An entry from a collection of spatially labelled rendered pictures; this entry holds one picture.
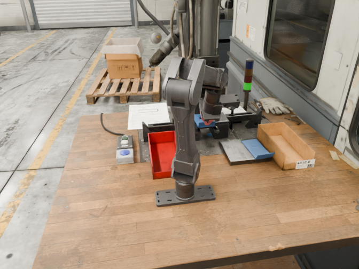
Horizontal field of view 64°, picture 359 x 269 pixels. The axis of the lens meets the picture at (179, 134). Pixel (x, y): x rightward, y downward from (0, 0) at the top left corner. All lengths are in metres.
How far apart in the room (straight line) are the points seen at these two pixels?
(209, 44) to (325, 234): 0.75
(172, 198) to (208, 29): 0.63
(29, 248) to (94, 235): 1.37
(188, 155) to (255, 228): 0.29
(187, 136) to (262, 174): 0.40
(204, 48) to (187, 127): 0.43
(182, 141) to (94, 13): 9.76
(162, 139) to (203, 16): 0.52
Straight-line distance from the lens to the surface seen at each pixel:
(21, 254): 2.25
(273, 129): 1.36
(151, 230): 0.90
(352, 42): 1.46
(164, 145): 1.26
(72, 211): 1.02
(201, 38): 1.15
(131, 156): 1.16
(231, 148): 1.21
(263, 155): 1.15
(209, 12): 1.14
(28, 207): 2.57
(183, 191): 0.94
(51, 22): 10.85
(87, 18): 10.55
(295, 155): 1.26
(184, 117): 0.79
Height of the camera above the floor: 1.56
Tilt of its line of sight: 30 degrees down
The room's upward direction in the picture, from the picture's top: 1 degrees counter-clockwise
